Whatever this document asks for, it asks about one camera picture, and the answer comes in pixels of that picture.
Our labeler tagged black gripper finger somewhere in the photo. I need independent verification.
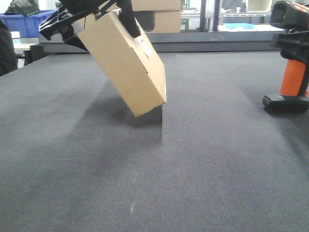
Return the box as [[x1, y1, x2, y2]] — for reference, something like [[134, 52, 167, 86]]
[[270, 30, 309, 63], [116, 0, 141, 38]]

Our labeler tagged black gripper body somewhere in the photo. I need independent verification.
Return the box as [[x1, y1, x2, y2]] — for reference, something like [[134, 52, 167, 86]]
[[39, 0, 121, 51]]

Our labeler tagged orange black barcode scanner gun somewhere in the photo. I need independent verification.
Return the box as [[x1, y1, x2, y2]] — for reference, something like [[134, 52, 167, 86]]
[[263, 0, 309, 114]]

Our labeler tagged brown cardboard package box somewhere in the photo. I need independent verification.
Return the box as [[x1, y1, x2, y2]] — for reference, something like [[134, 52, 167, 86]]
[[77, 10, 167, 116]]

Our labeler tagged large cardboard box with print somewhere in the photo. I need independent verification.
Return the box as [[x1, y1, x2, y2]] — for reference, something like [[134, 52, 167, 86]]
[[131, 0, 181, 33]]

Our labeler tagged white barcode label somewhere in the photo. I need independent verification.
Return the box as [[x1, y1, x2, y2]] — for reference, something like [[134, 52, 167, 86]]
[[137, 37, 153, 58]]

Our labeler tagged blue plastic crate background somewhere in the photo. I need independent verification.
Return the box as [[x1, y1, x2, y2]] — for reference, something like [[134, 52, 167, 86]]
[[0, 10, 56, 38]]

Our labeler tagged light blue tray background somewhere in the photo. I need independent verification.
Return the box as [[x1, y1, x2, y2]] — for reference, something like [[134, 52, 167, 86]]
[[224, 23, 255, 31]]

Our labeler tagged black garment at left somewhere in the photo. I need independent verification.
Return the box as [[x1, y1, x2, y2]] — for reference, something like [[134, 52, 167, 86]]
[[0, 21, 18, 76]]

